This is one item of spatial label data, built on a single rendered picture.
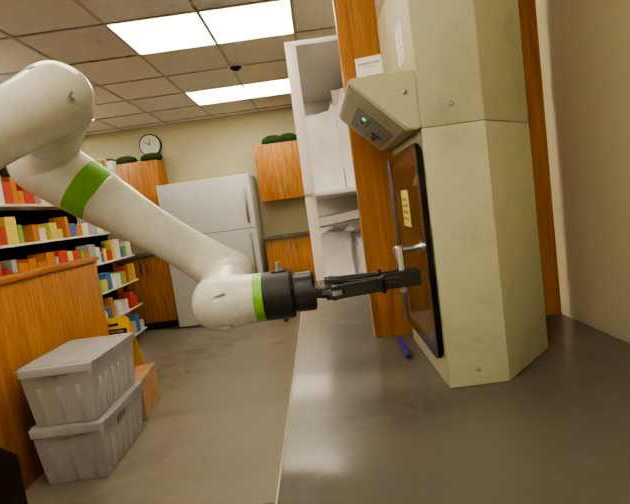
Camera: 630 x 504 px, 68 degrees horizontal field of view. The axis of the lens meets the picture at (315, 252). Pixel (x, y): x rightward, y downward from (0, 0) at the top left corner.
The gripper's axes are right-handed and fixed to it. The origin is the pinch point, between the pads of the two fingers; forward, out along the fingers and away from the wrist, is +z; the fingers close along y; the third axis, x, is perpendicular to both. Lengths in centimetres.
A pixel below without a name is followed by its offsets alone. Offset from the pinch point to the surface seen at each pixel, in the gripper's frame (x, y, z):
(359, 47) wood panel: -53, 32, 2
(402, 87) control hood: -33.8, -5.2, 3.2
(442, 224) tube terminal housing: -9.5, -5.3, 7.5
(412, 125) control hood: -27.2, -5.3, 4.2
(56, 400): 68, 149, -164
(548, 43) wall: -48, 34, 49
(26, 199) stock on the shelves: -51, 282, -240
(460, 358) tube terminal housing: 15.1, -5.3, 8.1
